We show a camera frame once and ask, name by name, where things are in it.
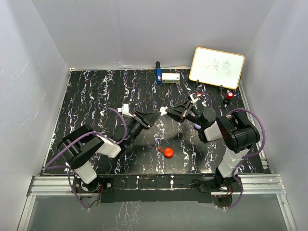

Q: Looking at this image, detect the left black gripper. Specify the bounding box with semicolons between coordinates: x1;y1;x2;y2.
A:
126;111;161;146

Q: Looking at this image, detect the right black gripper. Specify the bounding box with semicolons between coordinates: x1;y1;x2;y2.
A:
165;100;205;128

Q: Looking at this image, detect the white earbud charging case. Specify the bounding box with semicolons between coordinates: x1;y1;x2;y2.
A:
159;106;168;116

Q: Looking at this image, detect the red earbud charging case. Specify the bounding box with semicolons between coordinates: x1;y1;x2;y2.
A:
163;148;174;158

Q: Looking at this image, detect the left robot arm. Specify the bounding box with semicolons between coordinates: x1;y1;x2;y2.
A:
57;111;161;192

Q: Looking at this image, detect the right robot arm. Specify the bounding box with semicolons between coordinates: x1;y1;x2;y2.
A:
166;100;260;191

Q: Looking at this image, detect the white green carton box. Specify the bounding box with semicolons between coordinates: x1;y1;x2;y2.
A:
162;73;180;83

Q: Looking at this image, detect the red emergency stop button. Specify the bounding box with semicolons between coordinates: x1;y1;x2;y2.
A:
224;92;234;105

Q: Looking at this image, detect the blue black marker device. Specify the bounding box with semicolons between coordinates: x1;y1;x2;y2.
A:
155;61;162;84

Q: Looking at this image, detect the yellow framed whiteboard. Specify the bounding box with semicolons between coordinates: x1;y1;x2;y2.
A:
189;47;245;90

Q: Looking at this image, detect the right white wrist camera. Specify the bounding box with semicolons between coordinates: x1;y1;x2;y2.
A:
188;93;201;105

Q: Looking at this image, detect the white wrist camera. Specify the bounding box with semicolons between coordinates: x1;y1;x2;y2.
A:
117;103;134;118
188;93;201;105

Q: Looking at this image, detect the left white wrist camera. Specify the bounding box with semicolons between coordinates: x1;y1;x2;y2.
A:
117;103;134;118

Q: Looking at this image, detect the black front base frame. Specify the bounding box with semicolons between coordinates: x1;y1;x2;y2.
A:
96;172;231;205

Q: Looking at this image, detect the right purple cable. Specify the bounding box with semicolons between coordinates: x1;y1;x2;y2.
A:
199;93;267;186

